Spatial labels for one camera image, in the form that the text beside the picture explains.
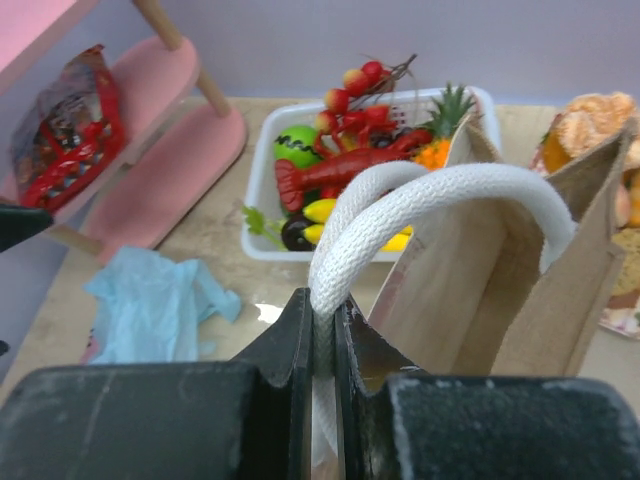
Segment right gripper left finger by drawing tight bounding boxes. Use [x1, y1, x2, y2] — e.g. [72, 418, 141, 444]
[1, 288, 313, 479]

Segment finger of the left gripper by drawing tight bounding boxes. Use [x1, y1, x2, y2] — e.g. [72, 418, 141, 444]
[0, 204, 54, 252]

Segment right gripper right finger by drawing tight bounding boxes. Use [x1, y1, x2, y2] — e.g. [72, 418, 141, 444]
[335, 300, 639, 479]

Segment red snack packet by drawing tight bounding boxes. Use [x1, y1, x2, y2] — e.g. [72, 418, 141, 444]
[9, 44, 127, 212]

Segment blue plastic bag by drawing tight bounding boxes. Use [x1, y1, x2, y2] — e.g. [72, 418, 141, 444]
[82, 247, 242, 364]

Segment brown jute grocery bag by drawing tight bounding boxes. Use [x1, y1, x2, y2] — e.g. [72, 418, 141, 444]
[309, 118, 637, 465]

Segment pink three-tier shelf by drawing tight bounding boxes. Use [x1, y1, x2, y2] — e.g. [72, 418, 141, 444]
[1, 1, 247, 260]

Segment yellow toy bananas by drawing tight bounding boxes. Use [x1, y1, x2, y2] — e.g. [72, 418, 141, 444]
[302, 199, 413, 252]

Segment floral serving tray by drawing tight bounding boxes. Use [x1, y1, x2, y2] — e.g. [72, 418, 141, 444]
[529, 144, 640, 342]

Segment red toy lobster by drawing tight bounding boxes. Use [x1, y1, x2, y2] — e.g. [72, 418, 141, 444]
[274, 129, 433, 212]

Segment toy bread slice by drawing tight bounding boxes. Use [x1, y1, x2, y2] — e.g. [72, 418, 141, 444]
[609, 228, 639, 309]

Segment orange toy pineapple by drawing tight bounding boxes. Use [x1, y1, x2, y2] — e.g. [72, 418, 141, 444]
[413, 83, 476, 171]

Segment green toy watermelon ball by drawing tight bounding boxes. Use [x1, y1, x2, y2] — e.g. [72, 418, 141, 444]
[273, 125, 322, 169]

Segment red cherry sprig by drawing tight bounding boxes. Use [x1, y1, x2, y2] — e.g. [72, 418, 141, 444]
[313, 54, 417, 158]

